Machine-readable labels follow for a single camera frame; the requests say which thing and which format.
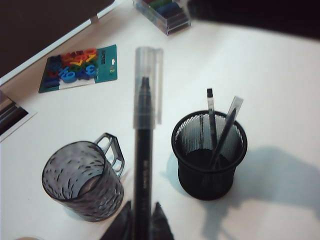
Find beige desk cable tray lid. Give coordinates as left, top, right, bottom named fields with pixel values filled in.
left=0, top=89, right=38, bottom=143

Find thin black pen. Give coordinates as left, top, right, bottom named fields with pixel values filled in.
left=206, top=87, right=218, bottom=145

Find dark textured glass mug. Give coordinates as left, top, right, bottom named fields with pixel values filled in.
left=41, top=132, right=125, bottom=223

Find dark pen clear cap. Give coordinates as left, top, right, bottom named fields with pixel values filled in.
left=208, top=96, right=245, bottom=171

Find brown fabric desk partition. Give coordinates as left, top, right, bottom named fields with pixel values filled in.
left=0, top=0, right=116, bottom=78

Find teal card of number magnets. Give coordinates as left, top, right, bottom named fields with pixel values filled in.
left=38, top=44, right=118, bottom=94

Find clear box of coloured items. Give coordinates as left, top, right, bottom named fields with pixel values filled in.
left=132, top=0, right=192, bottom=37

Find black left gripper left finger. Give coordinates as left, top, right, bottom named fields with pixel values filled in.
left=98, top=199, right=135, bottom=240

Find black mesh pen holder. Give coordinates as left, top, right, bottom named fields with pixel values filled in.
left=171, top=110, right=248, bottom=202

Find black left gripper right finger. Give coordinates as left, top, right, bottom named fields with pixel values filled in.
left=152, top=201, right=175, bottom=240

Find black pen clear cap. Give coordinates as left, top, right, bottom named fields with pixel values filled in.
left=133, top=46, right=165, bottom=226

